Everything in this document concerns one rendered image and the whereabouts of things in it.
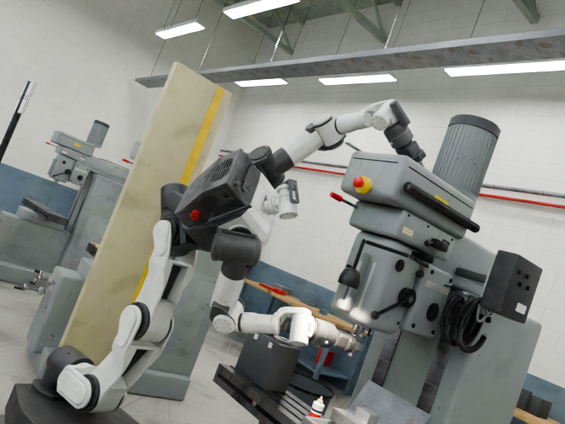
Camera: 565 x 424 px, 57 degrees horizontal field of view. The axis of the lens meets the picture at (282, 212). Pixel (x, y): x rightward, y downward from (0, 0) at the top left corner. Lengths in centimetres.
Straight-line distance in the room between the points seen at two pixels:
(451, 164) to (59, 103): 906
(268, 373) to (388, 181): 92
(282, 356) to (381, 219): 71
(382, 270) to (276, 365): 63
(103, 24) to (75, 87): 132
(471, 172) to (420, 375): 82
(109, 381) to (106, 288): 120
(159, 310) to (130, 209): 128
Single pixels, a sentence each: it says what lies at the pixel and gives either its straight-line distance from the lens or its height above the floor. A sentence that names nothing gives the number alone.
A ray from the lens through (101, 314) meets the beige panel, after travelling 330.
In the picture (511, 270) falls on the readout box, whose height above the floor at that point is 166.
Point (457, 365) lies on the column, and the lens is 212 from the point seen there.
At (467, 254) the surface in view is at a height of 170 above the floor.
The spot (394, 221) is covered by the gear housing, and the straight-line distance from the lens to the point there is 178.
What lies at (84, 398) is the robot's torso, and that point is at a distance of 218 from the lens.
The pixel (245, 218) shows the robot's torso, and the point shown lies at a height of 151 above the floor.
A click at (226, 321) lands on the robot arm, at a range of 180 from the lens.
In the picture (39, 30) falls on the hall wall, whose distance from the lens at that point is 1056.
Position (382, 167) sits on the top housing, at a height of 183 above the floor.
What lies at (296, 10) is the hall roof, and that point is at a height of 618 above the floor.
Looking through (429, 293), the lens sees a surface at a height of 150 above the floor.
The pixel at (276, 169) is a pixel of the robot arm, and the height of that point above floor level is 174.
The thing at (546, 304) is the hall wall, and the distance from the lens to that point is 622.
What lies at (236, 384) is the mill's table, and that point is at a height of 89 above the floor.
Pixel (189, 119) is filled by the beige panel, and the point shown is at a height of 202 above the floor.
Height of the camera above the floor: 144
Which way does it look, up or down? 4 degrees up
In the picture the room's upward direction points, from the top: 21 degrees clockwise
